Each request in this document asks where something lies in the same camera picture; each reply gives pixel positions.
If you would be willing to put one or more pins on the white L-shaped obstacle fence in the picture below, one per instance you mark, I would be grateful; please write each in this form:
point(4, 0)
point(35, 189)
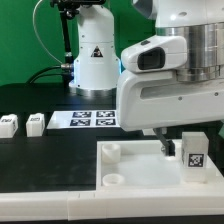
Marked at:
point(86, 205)

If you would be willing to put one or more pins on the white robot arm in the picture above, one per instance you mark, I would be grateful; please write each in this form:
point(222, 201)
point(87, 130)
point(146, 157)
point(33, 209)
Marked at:
point(201, 22)

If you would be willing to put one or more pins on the white marker sheet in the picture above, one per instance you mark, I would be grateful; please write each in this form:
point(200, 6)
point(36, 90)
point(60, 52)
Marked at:
point(83, 119)

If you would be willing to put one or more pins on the white square tabletop tray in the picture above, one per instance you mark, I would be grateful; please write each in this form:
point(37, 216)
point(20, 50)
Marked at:
point(142, 164)

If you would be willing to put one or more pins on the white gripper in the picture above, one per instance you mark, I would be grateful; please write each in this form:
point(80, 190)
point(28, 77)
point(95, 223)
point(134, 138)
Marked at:
point(157, 100)

